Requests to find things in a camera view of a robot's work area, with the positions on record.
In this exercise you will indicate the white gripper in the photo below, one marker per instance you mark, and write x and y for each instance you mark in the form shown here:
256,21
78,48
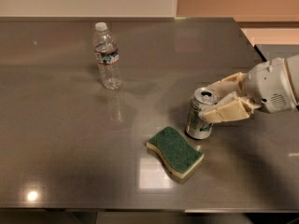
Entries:
268,85

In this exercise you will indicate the silver green 7up can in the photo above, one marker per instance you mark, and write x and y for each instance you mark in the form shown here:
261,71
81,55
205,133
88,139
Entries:
202,99

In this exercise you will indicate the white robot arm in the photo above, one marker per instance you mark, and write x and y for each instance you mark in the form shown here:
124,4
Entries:
271,87

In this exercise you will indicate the green yellow sponge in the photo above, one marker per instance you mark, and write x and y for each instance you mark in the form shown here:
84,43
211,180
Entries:
179,158

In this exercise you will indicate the clear plastic water bottle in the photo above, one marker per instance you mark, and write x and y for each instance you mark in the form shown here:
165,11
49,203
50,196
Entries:
107,56

